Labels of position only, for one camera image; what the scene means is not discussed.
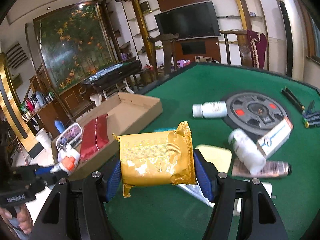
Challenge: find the white bottle with orange cap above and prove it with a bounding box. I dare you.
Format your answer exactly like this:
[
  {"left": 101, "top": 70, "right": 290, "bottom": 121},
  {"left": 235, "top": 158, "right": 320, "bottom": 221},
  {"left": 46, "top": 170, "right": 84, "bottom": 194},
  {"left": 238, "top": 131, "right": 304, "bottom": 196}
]
[{"left": 50, "top": 147, "right": 80, "bottom": 177}]

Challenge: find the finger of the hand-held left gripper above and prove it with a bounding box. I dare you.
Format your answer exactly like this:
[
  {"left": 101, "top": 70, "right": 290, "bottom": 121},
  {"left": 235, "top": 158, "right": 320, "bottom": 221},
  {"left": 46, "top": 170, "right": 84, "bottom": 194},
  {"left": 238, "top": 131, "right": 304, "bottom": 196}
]
[
  {"left": 37, "top": 172, "right": 63, "bottom": 187},
  {"left": 11, "top": 164, "right": 54, "bottom": 178}
]

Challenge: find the black side table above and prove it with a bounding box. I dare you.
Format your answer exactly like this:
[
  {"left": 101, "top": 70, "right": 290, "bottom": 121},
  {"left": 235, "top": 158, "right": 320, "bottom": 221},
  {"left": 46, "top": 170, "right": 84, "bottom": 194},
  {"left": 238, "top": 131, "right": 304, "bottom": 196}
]
[{"left": 82, "top": 60, "right": 142, "bottom": 93}]

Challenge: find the white stool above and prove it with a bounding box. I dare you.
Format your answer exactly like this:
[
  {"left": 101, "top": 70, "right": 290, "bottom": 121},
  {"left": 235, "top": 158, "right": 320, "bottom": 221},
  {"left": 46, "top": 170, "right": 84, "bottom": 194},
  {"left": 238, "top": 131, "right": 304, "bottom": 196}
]
[{"left": 90, "top": 94, "right": 103, "bottom": 108}]

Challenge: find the person's left hand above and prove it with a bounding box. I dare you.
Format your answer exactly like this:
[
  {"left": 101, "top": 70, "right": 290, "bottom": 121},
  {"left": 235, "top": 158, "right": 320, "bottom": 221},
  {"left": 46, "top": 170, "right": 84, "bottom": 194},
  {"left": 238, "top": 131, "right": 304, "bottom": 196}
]
[{"left": 0, "top": 202, "right": 34, "bottom": 239}]

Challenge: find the pink clear-lid plastic case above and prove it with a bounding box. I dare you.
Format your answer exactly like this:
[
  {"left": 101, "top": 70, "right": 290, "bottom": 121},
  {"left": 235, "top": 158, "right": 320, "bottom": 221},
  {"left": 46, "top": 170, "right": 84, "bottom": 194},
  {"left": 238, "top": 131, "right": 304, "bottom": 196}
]
[{"left": 55, "top": 123, "right": 83, "bottom": 152}]

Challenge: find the small white pill bottle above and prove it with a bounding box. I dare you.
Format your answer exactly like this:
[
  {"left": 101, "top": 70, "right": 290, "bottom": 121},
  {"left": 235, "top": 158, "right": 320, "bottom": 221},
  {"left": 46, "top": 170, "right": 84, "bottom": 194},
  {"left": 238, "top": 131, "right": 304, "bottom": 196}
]
[{"left": 192, "top": 101, "right": 227, "bottom": 118}]

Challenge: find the flower wall painting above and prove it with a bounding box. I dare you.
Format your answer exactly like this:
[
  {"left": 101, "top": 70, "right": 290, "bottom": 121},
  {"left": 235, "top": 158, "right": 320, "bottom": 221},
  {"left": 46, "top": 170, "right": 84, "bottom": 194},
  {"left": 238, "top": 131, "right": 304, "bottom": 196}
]
[{"left": 34, "top": 1, "right": 118, "bottom": 95}]

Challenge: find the black wall television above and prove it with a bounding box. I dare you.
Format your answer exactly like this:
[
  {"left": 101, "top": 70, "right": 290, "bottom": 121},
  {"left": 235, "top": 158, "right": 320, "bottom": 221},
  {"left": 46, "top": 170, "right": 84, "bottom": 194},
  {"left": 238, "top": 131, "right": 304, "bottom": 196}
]
[{"left": 154, "top": 1, "right": 221, "bottom": 40}]

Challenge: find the silver packet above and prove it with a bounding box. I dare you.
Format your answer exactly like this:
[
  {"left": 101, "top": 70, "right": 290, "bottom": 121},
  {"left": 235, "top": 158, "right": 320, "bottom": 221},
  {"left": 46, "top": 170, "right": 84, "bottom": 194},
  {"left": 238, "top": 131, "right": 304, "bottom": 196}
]
[{"left": 175, "top": 182, "right": 218, "bottom": 208}]

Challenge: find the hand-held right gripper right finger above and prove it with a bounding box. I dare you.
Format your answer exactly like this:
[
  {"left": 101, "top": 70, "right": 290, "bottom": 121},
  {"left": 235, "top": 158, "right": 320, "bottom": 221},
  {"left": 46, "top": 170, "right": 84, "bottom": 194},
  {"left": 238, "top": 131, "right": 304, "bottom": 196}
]
[{"left": 193, "top": 149, "right": 289, "bottom": 240}]

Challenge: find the yellow soap-like block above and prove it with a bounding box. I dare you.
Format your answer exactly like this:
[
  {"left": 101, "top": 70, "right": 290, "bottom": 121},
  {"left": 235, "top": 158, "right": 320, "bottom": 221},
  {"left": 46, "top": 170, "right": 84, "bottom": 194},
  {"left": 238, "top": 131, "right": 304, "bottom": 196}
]
[{"left": 194, "top": 144, "right": 232, "bottom": 174}]

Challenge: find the red packet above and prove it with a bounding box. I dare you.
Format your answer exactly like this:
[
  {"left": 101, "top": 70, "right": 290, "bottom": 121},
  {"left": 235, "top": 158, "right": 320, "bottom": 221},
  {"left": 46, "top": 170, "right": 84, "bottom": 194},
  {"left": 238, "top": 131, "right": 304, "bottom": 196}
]
[{"left": 79, "top": 114, "right": 110, "bottom": 159}]

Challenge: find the large window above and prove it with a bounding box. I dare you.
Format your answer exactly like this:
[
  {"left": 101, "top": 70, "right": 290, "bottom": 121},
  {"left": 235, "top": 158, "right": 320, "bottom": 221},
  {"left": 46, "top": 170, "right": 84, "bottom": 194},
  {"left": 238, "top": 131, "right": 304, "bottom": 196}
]
[{"left": 304, "top": 5, "right": 320, "bottom": 63}]

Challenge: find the maroon cloth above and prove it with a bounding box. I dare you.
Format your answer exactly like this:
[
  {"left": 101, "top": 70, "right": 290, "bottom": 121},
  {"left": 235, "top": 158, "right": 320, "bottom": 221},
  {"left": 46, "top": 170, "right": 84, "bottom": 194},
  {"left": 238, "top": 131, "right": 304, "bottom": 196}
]
[{"left": 246, "top": 30, "right": 268, "bottom": 69}]

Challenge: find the white toothpaste box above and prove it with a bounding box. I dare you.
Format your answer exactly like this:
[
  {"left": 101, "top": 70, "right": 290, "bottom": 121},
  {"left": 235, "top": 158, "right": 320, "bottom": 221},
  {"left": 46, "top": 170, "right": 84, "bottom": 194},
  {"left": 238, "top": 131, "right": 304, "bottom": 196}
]
[{"left": 256, "top": 117, "right": 293, "bottom": 159}]

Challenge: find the grey weight plate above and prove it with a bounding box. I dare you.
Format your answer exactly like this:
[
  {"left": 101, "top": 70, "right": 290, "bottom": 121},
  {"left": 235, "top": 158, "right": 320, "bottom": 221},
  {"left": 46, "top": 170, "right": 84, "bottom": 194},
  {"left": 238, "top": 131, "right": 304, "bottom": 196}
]
[{"left": 222, "top": 92, "right": 288, "bottom": 133}]

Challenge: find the row of bottles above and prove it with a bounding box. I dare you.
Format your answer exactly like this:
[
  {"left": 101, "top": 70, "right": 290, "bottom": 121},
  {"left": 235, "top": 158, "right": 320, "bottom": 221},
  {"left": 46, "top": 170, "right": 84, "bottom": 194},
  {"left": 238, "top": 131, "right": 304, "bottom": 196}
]
[{"left": 21, "top": 91, "right": 57, "bottom": 117}]

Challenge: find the white bucket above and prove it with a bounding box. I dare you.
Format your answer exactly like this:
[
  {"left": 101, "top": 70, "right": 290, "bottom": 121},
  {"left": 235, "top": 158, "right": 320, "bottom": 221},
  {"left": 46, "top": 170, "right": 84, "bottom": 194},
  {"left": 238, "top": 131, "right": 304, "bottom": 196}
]
[{"left": 35, "top": 129, "right": 53, "bottom": 153}]

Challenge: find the large white bottle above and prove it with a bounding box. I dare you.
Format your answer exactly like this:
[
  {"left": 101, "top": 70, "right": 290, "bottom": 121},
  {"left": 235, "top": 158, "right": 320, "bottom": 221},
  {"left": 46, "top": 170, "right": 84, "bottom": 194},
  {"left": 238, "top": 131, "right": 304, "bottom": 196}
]
[{"left": 228, "top": 128, "right": 267, "bottom": 174}]

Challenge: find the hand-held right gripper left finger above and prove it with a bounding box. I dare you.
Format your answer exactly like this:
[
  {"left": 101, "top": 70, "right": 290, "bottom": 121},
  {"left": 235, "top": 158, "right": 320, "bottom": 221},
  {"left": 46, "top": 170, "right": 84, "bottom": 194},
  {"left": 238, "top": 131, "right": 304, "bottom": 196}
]
[{"left": 30, "top": 159, "right": 123, "bottom": 240}]

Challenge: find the wooden chair with cloth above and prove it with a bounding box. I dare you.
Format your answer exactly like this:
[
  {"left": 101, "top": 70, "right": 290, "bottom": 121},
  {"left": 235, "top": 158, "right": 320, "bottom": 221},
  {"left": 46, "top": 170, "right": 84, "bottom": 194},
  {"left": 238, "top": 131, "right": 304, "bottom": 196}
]
[{"left": 219, "top": 29, "right": 250, "bottom": 68}]

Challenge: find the brown silver tube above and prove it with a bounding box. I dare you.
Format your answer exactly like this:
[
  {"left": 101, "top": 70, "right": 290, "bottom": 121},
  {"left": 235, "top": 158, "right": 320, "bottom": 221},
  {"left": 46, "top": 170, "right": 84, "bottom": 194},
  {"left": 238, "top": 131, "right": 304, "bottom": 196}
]
[{"left": 231, "top": 160, "right": 292, "bottom": 179}]

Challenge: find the gold foil packet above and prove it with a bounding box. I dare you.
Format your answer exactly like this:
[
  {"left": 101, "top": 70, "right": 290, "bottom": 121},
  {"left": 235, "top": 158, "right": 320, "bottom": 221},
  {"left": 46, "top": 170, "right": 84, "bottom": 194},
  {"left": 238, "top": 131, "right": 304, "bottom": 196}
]
[{"left": 113, "top": 121, "right": 197, "bottom": 198}]

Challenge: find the white cardboard box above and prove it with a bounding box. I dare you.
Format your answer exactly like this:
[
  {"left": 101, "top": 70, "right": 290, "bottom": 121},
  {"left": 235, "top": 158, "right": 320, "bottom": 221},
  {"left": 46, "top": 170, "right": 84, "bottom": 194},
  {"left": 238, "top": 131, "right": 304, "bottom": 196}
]
[{"left": 232, "top": 179, "right": 273, "bottom": 217}]

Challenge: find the standing air conditioner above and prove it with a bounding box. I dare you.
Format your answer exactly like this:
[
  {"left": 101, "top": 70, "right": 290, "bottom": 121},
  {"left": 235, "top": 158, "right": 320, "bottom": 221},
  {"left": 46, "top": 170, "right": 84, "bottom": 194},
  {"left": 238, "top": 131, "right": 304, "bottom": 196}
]
[{"left": 274, "top": 0, "right": 303, "bottom": 79}]

